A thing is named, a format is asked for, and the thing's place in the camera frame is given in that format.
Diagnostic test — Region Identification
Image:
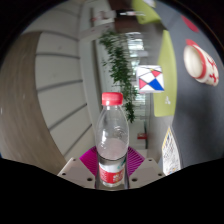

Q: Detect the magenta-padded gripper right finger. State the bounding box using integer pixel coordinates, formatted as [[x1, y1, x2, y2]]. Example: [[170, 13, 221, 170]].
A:
[[125, 146, 166, 190]]

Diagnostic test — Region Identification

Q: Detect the white cube with coloured triangles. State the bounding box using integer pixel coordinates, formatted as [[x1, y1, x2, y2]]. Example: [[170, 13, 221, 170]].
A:
[[135, 65, 166, 94]]

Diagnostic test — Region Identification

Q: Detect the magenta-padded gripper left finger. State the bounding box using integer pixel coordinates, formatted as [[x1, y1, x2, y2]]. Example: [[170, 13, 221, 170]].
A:
[[57, 146, 100, 190]]

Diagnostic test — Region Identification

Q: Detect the white and red mug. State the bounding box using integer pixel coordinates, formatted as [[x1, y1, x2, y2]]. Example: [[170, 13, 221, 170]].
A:
[[183, 39, 220, 87]]

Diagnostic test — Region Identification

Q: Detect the potted green plants group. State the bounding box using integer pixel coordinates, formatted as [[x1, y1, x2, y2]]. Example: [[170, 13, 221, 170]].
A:
[[98, 30, 139, 124]]

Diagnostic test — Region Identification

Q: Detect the flat round red coaster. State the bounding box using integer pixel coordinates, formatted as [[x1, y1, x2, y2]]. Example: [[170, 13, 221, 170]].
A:
[[181, 14, 200, 34]]

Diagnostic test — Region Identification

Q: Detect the white printed booklet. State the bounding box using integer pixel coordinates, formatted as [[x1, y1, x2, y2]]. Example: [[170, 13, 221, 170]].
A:
[[161, 125, 183, 177]]

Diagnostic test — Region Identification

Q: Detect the clear red-capped water bottle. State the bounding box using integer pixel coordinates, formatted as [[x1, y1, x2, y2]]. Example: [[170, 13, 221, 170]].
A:
[[95, 92, 130, 190]]

